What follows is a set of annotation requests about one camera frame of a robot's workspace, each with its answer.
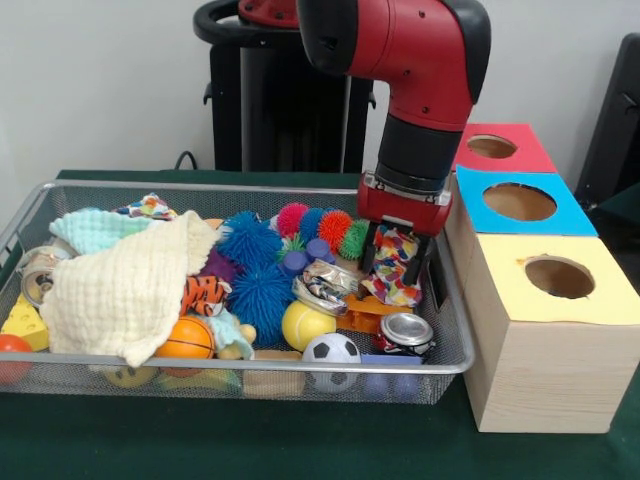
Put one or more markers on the clear mesh bin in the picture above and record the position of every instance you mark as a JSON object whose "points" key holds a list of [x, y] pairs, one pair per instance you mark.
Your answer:
{"points": [[450, 340]]}

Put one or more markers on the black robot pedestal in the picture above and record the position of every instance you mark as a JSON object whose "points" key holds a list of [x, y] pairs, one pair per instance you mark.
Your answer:
{"points": [[270, 110]]}

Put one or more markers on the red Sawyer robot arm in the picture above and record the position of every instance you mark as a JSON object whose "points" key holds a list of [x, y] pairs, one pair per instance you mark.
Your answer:
{"points": [[420, 70]]}

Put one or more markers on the silver drink can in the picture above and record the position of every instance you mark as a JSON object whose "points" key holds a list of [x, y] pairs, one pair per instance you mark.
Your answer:
{"points": [[35, 275]]}

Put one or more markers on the mint green cloth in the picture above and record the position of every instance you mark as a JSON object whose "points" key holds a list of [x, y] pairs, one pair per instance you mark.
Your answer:
{"points": [[90, 230]]}

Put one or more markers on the orange toy basketball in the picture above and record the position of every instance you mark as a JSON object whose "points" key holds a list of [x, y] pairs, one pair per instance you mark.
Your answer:
{"points": [[185, 340]]}

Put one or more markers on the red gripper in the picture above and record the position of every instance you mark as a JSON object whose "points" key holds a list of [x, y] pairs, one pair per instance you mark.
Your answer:
{"points": [[375, 205]]}

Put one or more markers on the black and white soccer ball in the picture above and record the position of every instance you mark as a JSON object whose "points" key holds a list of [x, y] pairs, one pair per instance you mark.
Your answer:
{"points": [[332, 350]]}

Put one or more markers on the black monitor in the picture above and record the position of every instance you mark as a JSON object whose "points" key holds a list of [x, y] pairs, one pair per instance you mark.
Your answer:
{"points": [[615, 130]]}

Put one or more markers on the yellow cheese wedge toy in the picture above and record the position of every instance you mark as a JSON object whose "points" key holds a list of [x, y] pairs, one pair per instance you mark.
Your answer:
{"points": [[25, 328]]}

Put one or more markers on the red ball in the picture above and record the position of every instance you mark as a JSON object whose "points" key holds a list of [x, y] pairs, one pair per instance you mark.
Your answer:
{"points": [[10, 355]]}

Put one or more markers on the striped tiger plush toy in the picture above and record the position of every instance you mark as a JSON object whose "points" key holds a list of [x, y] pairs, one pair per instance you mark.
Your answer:
{"points": [[205, 295]]}

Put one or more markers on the cream knitted cloth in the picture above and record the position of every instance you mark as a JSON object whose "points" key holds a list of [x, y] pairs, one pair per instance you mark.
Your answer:
{"points": [[120, 290]]}

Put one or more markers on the yellow tennis ball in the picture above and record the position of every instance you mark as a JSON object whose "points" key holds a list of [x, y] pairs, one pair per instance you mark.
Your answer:
{"points": [[308, 325]]}

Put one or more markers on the multicolour patterned cloth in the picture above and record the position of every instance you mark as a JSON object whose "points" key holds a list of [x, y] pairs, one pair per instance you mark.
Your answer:
{"points": [[395, 265]]}

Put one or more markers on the wooden box with three holes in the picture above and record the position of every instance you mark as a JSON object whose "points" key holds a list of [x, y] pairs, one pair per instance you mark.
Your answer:
{"points": [[540, 380]]}

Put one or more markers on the blue spiky rubber ball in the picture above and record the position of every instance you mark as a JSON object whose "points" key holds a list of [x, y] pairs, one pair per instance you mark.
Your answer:
{"points": [[250, 240], [262, 300]]}

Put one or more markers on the crushed red drink can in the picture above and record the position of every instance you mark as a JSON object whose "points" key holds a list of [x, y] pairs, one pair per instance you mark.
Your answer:
{"points": [[408, 330]]}

